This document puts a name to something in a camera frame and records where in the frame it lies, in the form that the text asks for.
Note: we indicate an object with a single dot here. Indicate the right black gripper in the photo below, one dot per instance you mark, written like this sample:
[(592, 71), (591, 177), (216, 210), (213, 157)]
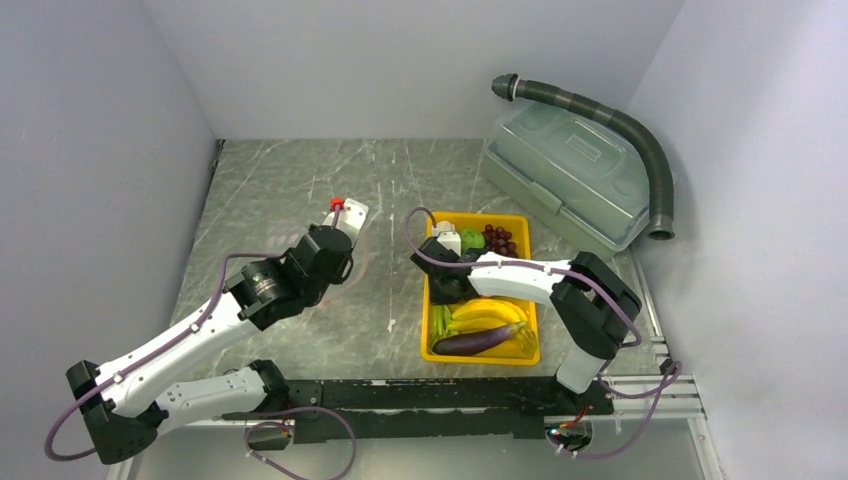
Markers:
[(437, 298)]

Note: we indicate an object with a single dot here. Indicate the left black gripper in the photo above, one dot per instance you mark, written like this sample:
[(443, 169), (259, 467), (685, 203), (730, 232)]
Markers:
[(338, 277)]

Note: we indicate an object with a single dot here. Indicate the purple eggplant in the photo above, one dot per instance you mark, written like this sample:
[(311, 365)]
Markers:
[(469, 344)]

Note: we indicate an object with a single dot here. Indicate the celery stalk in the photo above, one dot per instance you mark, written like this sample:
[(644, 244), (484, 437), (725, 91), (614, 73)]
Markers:
[(440, 317)]

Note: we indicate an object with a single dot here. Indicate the clear pink zip top bag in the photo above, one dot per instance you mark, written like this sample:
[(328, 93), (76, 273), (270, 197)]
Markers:
[(284, 287)]

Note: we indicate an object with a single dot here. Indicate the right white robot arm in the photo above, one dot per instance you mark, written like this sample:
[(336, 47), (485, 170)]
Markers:
[(597, 308)]

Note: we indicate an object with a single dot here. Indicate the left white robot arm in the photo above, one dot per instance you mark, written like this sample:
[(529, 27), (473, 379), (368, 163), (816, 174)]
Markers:
[(127, 403)]

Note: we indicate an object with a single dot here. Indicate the yellow banana bunch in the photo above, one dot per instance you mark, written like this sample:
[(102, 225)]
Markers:
[(484, 314)]

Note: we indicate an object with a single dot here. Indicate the green artichoke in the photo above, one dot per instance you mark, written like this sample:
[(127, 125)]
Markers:
[(471, 239)]

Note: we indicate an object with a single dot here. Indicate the dark red grapes bunch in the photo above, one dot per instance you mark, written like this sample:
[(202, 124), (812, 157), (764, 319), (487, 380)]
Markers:
[(500, 240)]

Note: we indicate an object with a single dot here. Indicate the yellow plastic tray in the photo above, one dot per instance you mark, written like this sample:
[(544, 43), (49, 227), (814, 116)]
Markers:
[(523, 348)]

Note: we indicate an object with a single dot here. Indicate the clear lidded storage box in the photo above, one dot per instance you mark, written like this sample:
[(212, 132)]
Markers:
[(580, 179)]

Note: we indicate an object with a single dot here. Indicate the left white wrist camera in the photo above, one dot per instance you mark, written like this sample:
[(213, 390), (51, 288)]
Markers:
[(348, 215)]

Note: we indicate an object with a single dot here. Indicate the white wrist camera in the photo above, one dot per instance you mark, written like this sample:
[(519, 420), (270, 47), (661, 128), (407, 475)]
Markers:
[(447, 235), (348, 215)]

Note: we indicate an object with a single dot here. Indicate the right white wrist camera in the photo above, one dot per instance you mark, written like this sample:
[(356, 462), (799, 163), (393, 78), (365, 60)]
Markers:
[(447, 235)]

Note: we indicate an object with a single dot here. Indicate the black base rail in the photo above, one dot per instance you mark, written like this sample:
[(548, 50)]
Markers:
[(522, 407)]

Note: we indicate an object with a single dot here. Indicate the aluminium frame rail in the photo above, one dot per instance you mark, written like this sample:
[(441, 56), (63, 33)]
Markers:
[(639, 376)]

